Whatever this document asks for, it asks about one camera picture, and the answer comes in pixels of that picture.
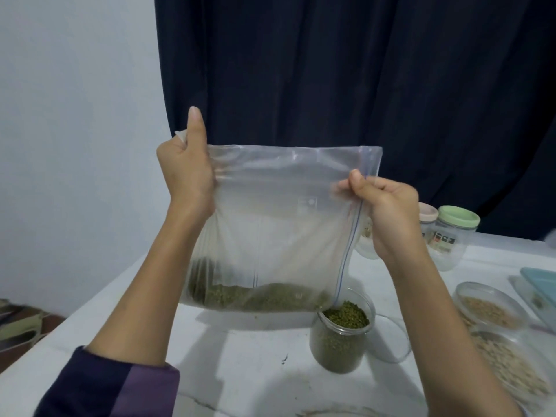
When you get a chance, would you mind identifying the person's right hand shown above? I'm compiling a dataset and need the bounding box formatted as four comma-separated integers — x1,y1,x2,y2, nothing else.
331,169,425,266

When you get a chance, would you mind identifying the pile of green beans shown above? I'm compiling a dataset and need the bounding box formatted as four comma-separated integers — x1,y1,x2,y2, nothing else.
189,256,373,374

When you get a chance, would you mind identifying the person's right forearm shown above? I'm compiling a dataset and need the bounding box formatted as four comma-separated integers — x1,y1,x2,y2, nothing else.
382,246,522,417

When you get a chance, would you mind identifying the clear bag with green beans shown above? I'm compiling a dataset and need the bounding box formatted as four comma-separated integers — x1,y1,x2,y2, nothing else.
176,130,383,312

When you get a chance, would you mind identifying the pile of yellow soybeans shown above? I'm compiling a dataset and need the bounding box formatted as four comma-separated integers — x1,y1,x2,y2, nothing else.
462,296,521,328

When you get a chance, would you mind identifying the person's left forearm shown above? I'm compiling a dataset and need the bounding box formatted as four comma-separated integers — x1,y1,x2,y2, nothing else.
35,211,211,417

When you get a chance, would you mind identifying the teal lidded plastic container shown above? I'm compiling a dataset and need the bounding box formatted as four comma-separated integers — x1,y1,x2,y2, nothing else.
518,267,556,331

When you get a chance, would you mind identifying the transparent jar pink lid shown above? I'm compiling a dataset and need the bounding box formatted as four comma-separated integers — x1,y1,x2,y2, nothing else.
419,202,440,240

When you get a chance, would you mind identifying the clear round lid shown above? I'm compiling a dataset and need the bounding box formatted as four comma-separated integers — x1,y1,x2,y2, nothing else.
369,312,413,364

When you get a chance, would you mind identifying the transparent jar blue lid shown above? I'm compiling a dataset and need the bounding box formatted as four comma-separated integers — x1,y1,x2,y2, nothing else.
356,217,381,261

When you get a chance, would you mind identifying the dark navy curtain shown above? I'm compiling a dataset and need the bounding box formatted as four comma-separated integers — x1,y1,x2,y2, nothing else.
155,0,556,240

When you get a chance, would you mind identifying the person's left hand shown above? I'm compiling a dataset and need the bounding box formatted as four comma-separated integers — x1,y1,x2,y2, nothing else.
156,107,217,226

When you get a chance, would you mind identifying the transparent jar green lid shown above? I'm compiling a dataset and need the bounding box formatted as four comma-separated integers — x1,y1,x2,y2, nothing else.
426,206,481,273

